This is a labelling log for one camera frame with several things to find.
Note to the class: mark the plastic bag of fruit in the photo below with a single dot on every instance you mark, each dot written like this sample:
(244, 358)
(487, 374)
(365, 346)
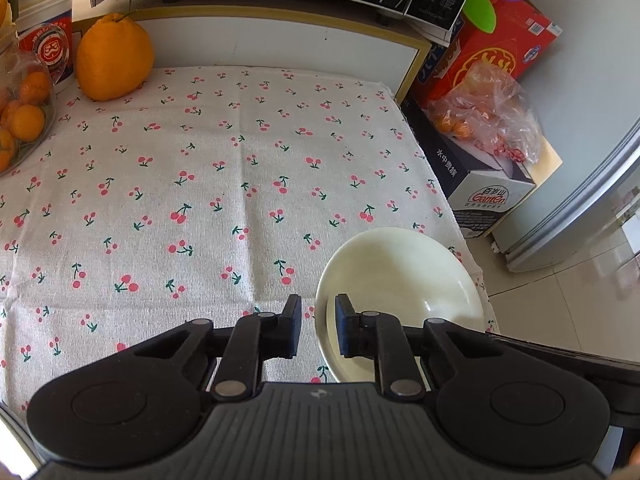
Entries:
(492, 110)

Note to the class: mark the small cream bowl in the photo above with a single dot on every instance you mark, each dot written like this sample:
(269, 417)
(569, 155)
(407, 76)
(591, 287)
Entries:
(415, 280)

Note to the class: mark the cherry print tablecloth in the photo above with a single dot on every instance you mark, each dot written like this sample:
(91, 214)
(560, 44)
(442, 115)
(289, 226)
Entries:
(200, 170)

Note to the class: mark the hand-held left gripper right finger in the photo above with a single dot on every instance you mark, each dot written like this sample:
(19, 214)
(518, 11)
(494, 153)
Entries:
(342, 327)

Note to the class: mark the white cabinet with wooden trim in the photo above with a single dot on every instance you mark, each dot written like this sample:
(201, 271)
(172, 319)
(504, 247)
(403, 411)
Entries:
(280, 40)

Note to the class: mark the red gift box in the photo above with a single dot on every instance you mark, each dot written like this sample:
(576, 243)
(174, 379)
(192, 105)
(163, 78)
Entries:
(510, 35)

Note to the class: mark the dark blue cardboard box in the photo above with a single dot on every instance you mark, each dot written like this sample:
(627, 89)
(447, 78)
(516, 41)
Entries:
(450, 160)

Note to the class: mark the green plastic utensil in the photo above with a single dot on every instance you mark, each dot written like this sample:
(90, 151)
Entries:
(479, 10)

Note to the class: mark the white bucket with red label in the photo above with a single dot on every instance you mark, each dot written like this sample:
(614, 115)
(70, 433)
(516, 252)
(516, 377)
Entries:
(50, 45)

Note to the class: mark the grey refrigerator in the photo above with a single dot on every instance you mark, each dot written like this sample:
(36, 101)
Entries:
(585, 110)

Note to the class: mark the glass jar of small oranges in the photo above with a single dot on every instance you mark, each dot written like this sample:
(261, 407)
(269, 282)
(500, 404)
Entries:
(25, 115)

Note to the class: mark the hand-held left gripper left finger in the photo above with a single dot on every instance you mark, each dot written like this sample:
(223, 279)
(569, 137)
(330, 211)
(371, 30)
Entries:
(295, 327)

